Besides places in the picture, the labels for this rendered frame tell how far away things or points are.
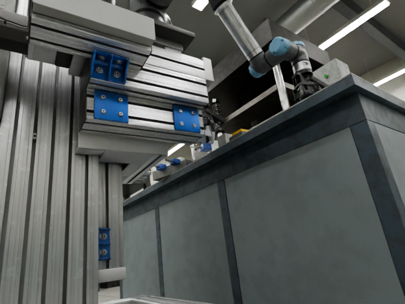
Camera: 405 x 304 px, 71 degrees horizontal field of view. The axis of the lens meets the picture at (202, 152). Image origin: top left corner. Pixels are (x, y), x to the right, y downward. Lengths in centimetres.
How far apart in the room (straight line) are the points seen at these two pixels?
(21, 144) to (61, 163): 11
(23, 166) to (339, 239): 89
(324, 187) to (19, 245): 85
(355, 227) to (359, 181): 13
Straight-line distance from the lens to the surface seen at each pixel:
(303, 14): 509
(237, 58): 256
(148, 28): 78
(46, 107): 94
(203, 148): 128
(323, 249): 98
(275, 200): 108
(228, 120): 265
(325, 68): 215
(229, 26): 138
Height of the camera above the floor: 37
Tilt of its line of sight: 20 degrees up
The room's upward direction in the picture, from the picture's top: 7 degrees counter-clockwise
